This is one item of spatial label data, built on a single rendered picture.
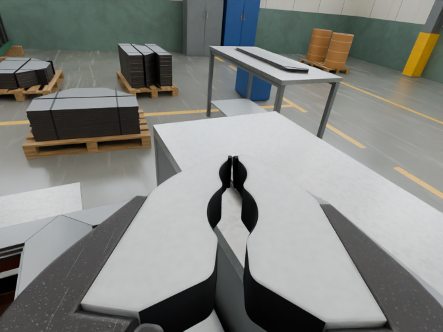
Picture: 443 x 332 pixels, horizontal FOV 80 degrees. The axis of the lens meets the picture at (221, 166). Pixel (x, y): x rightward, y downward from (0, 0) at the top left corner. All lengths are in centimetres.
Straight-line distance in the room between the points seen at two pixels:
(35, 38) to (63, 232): 783
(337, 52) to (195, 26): 379
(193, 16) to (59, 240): 750
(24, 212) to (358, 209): 116
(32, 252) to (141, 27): 785
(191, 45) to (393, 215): 764
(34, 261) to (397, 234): 95
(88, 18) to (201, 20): 287
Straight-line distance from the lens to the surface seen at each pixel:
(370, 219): 80
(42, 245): 96
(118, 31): 846
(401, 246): 77
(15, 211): 130
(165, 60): 469
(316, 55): 861
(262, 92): 486
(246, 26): 868
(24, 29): 863
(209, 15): 823
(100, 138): 309
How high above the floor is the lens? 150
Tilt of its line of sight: 32 degrees down
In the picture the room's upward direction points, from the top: 6 degrees clockwise
